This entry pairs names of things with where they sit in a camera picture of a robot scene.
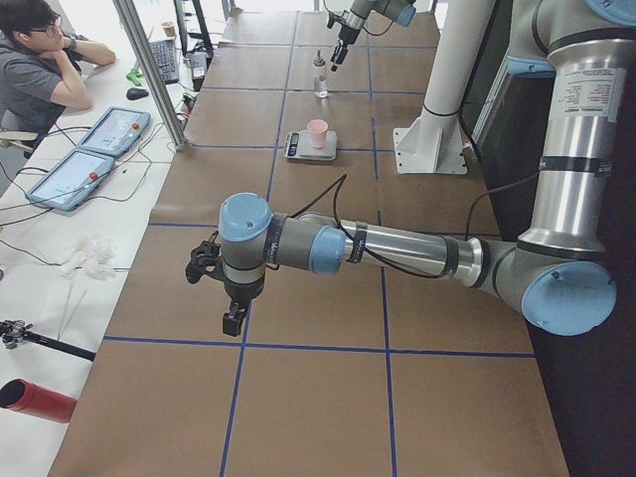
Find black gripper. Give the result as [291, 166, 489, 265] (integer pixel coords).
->
[331, 11, 366, 72]
[223, 277, 264, 337]

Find clear glass sauce bottle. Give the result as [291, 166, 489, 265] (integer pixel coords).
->
[312, 50, 328, 98]

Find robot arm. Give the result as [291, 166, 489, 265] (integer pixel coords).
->
[327, 0, 415, 72]
[215, 1, 635, 336]

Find white digital kitchen scale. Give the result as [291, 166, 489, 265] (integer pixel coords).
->
[283, 130, 338, 163]

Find crumpled white tissues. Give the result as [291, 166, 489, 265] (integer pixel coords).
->
[59, 237, 115, 280]

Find brown paper table cover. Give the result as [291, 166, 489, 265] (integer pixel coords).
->
[51, 12, 567, 476]

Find black keyboard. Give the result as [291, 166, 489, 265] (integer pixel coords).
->
[148, 39, 180, 84]

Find green plastic object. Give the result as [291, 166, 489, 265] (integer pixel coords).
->
[126, 69, 143, 87]

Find black computer mouse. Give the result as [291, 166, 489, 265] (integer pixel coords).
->
[126, 87, 149, 101]

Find lower blue teach pendant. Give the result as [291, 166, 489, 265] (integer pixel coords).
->
[26, 148, 114, 212]

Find blue teach pendant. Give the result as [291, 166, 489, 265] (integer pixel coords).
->
[77, 106, 151, 159]
[26, 148, 114, 212]

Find upper blue teach pendant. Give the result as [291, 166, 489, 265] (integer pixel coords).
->
[77, 106, 151, 159]

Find red cylinder bottle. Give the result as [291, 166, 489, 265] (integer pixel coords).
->
[1, 379, 78, 423]

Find seated person grey shirt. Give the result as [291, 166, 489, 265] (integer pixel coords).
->
[1, 1, 116, 141]

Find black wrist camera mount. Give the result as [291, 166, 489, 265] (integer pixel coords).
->
[185, 231, 225, 284]
[327, 12, 343, 29]

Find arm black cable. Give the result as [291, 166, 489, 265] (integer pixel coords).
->
[267, 168, 543, 280]
[322, 0, 398, 37]

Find white pedestal column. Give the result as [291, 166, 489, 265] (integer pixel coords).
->
[394, 0, 495, 175]

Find aluminium frame post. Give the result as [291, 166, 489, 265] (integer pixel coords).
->
[113, 0, 188, 151]

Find black camera tripod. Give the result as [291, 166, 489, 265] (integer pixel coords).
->
[1, 320, 96, 362]

